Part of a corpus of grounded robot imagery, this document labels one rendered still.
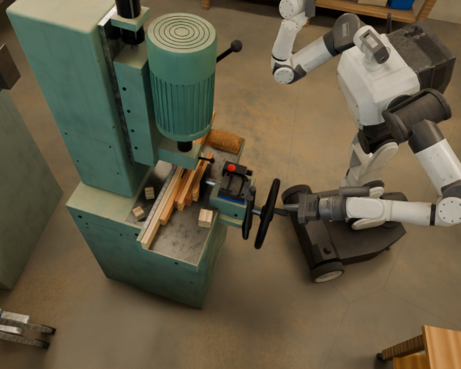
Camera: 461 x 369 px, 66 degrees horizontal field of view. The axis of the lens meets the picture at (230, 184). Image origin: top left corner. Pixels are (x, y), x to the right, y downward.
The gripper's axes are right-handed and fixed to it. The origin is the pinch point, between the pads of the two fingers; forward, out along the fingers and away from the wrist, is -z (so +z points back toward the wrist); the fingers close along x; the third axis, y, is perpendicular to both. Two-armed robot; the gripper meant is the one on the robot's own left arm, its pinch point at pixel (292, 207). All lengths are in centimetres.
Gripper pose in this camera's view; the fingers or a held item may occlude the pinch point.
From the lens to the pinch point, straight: 131.1
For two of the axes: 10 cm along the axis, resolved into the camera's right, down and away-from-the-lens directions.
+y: -4.7, -3.7, -8.0
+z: 8.7, -0.3, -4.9
